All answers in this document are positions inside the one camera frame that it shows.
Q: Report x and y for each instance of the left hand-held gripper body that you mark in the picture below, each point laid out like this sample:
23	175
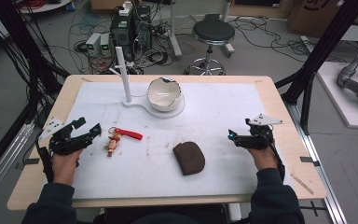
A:
62	141

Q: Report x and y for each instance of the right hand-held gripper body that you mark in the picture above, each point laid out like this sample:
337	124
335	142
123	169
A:
261	137

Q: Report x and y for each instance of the person's right hand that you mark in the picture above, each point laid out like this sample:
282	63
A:
263	158

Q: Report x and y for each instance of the person's left hand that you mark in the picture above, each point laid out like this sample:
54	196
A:
65	168

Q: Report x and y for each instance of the grey tape piece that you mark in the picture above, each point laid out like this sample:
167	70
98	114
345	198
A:
28	162
310	160

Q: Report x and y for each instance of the brown pouch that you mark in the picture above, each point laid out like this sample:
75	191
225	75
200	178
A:
189	158

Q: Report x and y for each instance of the thin wooden stick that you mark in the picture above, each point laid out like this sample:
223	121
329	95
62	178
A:
302	184

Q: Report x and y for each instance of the white table mat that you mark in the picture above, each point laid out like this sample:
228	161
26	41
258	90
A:
155	180

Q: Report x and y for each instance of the white eggshell-shaped bowl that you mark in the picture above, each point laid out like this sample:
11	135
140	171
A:
164	96

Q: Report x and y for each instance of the grey power supply unit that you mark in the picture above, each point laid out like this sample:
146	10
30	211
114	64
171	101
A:
105	45
92	43

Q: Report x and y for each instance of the white floor board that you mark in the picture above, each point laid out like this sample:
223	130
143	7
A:
341	102

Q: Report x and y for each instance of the black computer tower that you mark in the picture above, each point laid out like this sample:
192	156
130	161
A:
127	34

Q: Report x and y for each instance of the person's lap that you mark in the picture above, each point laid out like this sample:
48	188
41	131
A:
164	216

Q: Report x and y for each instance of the black round stool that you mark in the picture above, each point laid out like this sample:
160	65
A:
213	32

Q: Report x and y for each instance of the white table leg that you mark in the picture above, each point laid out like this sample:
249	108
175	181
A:
227	18
174	31

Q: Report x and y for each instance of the round white table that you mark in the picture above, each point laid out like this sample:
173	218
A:
45	6

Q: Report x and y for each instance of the white power strip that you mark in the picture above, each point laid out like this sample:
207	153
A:
126	8

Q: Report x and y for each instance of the cardboard box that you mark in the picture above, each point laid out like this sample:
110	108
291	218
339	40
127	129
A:
317	15

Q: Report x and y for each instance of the aluminium rail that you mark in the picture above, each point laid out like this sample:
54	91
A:
3	168
326	186

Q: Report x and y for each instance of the white stand with post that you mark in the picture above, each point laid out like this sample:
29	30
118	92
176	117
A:
123	71

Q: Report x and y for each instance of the black frame post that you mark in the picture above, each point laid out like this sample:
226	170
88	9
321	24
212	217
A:
320	53
28	46

